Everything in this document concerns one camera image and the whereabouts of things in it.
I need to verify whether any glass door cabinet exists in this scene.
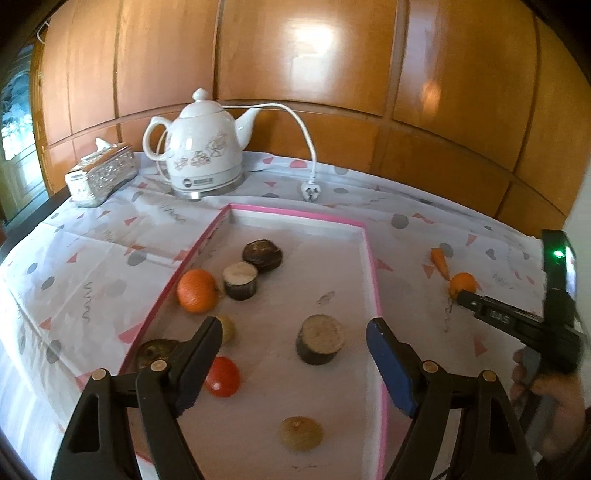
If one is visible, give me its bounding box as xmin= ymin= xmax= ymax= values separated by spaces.
xmin=1 ymin=45 xmax=45 ymax=222

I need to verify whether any person's right hand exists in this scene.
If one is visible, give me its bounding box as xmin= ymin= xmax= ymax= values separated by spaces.
xmin=510 ymin=349 xmax=586 ymax=461

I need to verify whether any white patterned tablecloth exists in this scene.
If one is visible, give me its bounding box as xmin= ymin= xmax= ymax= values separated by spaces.
xmin=1 ymin=152 xmax=546 ymax=479

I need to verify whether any small yellow fruit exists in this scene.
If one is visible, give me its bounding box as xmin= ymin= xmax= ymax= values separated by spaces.
xmin=216 ymin=315 xmax=236 ymax=345

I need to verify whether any large orange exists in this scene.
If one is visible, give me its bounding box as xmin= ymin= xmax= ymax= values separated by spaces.
xmin=176 ymin=269 xmax=219 ymax=314

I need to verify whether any small orange mandarin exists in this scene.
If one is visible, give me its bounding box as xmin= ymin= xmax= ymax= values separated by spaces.
xmin=448 ymin=272 xmax=478 ymax=300

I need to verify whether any silver ornate tissue box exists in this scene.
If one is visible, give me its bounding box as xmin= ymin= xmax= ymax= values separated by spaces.
xmin=65 ymin=137 xmax=140 ymax=208

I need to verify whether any beige round fruit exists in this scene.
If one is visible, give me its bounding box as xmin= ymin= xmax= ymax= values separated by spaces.
xmin=279 ymin=416 xmax=324 ymax=451

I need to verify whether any white power cable with plug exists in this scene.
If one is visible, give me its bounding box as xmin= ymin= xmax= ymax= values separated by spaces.
xmin=154 ymin=102 xmax=323 ymax=203

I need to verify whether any pink rimmed white tray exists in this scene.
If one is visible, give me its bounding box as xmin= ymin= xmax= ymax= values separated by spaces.
xmin=118 ymin=202 xmax=389 ymax=480

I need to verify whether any dark round fruit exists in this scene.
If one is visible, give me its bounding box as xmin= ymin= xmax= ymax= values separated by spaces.
xmin=242 ymin=239 xmax=283 ymax=273

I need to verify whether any white ceramic electric kettle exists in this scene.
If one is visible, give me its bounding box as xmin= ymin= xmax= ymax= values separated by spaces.
xmin=142 ymin=88 xmax=260 ymax=200

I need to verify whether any orange carrot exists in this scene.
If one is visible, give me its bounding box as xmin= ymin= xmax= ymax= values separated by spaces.
xmin=431 ymin=247 xmax=450 ymax=281

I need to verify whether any dark cut cylinder piece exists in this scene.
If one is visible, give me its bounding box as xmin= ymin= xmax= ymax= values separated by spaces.
xmin=222 ymin=262 xmax=259 ymax=301
xmin=295 ymin=314 xmax=345 ymax=366

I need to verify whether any red tomato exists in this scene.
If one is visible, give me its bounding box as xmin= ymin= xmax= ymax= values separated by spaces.
xmin=204 ymin=356 xmax=240 ymax=398

